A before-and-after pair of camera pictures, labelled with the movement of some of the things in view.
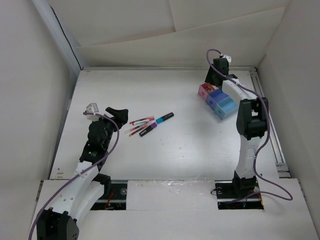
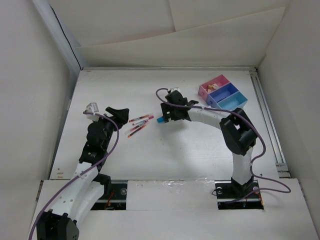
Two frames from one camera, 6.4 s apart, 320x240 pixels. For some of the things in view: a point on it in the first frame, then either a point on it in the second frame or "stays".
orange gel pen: [138, 130] stays
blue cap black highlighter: [161, 119] stays
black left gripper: [119, 116] stays
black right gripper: [209, 76] to [165, 110]
